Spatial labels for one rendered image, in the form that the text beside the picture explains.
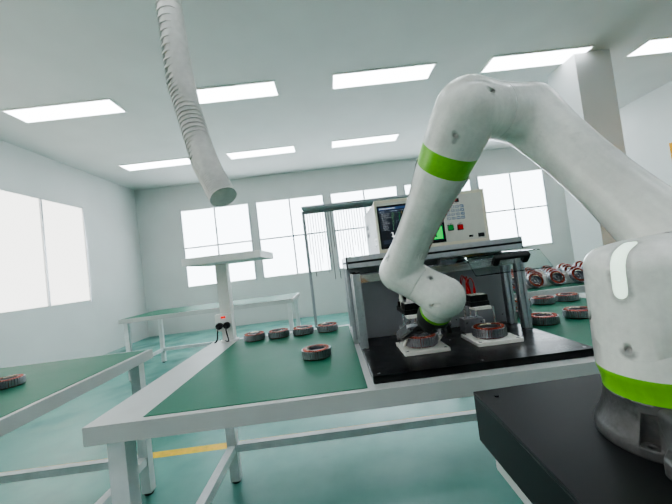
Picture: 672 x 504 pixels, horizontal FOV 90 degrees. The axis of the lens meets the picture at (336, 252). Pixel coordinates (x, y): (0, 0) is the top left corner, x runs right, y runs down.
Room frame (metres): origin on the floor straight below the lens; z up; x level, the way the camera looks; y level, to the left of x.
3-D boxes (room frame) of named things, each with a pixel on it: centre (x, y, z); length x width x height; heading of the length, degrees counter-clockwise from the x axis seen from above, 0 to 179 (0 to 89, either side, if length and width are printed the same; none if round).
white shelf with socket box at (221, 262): (1.73, 0.54, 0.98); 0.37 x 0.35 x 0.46; 91
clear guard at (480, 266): (1.18, -0.53, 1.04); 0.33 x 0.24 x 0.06; 1
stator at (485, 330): (1.17, -0.50, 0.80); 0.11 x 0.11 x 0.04
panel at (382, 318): (1.43, -0.37, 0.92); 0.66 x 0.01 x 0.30; 91
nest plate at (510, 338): (1.17, -0.50, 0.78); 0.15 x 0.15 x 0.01; 1
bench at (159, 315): (4.48, 1.65, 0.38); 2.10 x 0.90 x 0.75; 91
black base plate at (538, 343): (1.19, -0.38, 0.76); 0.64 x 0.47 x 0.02; 91
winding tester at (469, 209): (1.49, -0.38, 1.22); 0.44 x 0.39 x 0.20; 91
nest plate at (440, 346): (1.17, -0.25, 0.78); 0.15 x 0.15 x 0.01; 1
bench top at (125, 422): (1.42, -0.37, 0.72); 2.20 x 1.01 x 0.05; 91
